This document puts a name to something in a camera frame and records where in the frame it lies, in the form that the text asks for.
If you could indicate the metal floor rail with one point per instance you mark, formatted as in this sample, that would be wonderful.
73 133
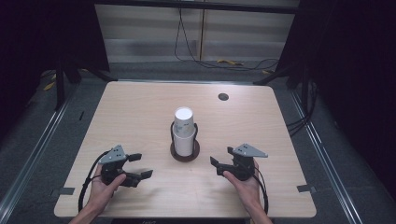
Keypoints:
31 161
327 155

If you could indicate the round dark table grommet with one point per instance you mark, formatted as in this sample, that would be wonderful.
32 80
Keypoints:
223 96

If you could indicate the black metal stand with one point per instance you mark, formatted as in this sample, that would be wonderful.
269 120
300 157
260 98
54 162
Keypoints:
59 84

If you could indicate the stack of white paper cups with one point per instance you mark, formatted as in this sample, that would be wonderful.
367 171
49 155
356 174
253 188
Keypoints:
183 130

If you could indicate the black cup holder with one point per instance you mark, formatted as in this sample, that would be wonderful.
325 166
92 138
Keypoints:
185 157

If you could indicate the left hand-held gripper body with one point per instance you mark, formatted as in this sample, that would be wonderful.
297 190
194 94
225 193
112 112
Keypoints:
112 155

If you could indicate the person's left hand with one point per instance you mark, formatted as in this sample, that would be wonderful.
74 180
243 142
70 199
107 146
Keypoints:
101 189

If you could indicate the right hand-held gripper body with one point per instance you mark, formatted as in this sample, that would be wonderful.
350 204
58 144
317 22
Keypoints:
246 151

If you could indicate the yellow floor tape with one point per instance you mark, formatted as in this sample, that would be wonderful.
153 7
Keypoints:
229 62
49 86

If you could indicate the person's right hand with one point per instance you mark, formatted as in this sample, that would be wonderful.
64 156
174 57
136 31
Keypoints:
247 189

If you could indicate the grey tape strip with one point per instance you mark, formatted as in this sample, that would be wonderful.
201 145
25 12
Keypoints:
63 191
305 188

